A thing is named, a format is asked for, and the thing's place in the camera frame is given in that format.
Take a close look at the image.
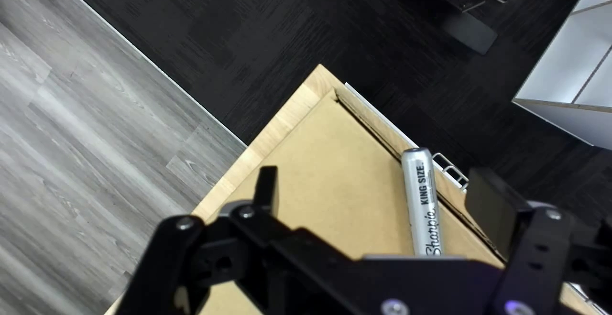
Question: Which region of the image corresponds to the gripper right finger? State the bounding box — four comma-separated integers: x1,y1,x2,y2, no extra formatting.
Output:
465,167,612,315

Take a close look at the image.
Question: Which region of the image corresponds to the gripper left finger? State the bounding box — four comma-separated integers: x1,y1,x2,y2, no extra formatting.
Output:
115,166,365,315

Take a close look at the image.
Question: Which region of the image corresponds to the silver marker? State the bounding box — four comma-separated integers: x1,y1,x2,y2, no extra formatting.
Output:
401,147,446,257

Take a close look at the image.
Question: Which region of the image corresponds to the brown cardboard box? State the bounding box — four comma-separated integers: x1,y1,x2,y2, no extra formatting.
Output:
197,89,590,315

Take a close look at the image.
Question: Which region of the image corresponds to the white cabinet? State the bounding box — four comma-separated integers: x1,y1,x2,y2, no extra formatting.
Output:
512,0,612,151

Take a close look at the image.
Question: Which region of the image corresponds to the white wire cable tray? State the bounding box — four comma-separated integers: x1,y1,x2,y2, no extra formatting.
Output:
344,82,470,193

